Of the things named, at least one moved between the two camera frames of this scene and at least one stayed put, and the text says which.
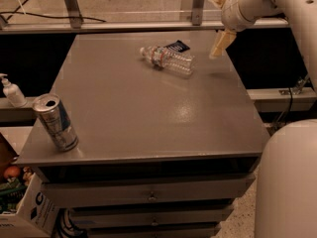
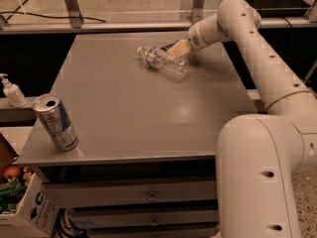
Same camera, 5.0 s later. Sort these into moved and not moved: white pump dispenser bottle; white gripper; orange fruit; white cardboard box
Moved: white gripper
Not moved: white cardboard box; orange fruit; white pump dispenser bottle
